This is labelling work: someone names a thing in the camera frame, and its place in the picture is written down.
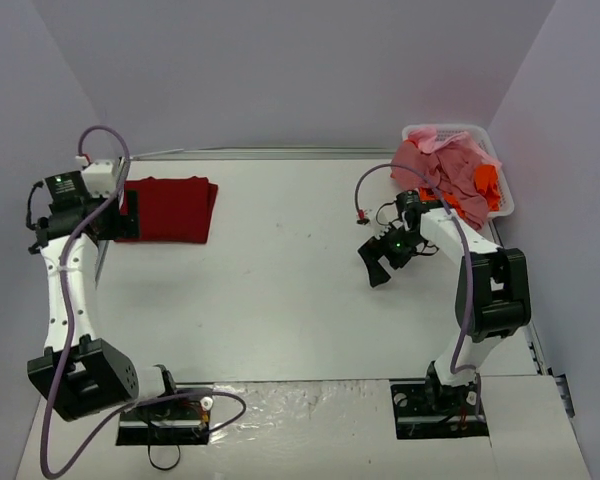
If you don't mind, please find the dark red t-shirt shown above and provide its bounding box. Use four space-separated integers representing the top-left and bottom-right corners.
117 176 219 244

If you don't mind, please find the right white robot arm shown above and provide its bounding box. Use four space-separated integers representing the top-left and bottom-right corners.
358 191 531 413

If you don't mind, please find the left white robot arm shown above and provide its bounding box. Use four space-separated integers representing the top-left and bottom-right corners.
27 161 182 421

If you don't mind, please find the pink t-shirt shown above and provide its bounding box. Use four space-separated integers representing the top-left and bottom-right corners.
390 139 488 230

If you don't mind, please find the white plastic basket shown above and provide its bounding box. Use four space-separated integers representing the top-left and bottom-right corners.
402 124 515 219

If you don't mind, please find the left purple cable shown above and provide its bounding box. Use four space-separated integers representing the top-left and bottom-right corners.
39 125 247 476

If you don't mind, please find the purple cable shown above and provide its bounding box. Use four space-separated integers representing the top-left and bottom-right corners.
39 125 247 476
354 162 484 421

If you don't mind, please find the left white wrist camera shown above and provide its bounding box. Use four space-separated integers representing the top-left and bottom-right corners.
75 155 122 198

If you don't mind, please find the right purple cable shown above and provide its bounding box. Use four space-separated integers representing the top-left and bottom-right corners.
354 162 484 421

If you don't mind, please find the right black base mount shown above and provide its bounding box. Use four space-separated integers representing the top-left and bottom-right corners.
390 379 489 440

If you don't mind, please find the black thin cable loop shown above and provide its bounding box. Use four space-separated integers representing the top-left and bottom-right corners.
146 439 182 471

